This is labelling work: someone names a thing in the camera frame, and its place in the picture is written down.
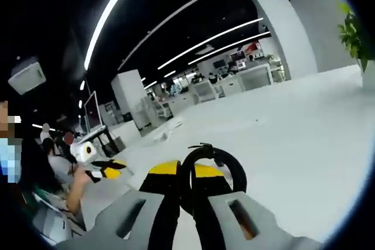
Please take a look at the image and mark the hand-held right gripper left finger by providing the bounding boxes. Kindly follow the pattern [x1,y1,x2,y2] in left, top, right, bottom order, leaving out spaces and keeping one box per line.
[57,159,182,250]

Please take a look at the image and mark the silver computer monitor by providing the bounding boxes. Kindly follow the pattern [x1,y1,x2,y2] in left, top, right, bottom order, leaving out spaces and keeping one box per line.
[84,91,104,133]

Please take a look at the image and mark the ceiling air conditioner unit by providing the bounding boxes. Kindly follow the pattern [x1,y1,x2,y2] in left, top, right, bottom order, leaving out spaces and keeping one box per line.
[8,56,47,95]

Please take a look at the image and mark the wide white office chair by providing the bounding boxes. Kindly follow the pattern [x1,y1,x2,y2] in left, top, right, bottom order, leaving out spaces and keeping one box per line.
[236,65,275,91]

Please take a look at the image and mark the small white office chair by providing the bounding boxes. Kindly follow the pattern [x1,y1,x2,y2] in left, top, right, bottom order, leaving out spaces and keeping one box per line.
[193,80,217,104]

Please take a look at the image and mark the black charger cable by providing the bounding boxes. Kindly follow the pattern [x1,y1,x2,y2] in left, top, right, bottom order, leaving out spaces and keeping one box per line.
[179,142,248,217]

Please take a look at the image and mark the green potted plant white pot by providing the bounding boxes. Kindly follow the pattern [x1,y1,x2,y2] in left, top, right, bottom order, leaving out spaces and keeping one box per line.
[336,2,375,90]

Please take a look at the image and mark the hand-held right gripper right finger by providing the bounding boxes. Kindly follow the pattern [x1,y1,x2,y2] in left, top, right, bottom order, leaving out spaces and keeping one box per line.
[182,162,322,250]

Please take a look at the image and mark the white rolling cabinet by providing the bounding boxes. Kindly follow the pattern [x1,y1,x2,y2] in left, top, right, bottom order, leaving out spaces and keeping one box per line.
[141,97,173,130]

